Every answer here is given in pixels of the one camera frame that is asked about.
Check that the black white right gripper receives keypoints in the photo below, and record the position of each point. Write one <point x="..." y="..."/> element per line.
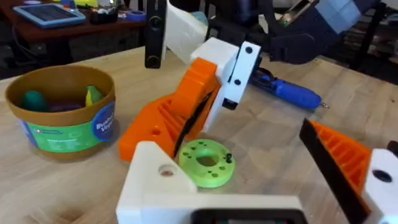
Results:
<point x="292" y="48"/>

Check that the bare white left gripper left finger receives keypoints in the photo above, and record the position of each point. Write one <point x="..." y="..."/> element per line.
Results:
<point x="149" y="174"/>

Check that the finger of the white orange right gripper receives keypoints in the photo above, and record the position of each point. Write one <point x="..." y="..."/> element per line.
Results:
<point x="196" y="81"/>

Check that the white orange left gripper right finger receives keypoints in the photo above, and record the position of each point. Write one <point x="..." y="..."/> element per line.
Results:
<point x="345" y="161"/>

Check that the blue electric screwdriver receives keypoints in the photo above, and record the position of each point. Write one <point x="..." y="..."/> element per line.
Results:
<point x="292" y="91"/>

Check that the small black screw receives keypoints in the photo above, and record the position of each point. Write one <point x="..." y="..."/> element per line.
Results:
<point x="229" y="157"/>

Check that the green disc with holes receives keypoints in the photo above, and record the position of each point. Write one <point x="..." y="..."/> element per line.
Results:
<point x="192" y="174"/>

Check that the orange ribbed wedge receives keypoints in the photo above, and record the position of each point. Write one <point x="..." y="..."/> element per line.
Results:
<point x="146" y="130"/>

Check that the black upright wrist plate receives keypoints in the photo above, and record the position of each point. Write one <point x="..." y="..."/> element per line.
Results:
<point x="154" y="37"/>

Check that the blue tape roll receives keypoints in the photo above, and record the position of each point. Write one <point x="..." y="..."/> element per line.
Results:
<point x="136" y="15"/>

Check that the brown toy tub with label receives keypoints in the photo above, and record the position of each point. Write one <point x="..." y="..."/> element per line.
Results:
<point x="62" y="127"/>

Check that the black box of small items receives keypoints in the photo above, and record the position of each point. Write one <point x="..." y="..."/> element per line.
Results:
<point x="104" y="15"/>

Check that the black chair leg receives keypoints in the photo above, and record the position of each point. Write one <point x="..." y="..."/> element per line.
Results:
<point x="370" y="31"/>

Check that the brown wooden desk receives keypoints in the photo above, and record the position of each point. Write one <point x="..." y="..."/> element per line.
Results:
<point x="62" y="31"/>

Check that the blue framed tablet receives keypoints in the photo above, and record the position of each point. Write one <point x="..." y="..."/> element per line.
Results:
<point x="49" y="14"/>

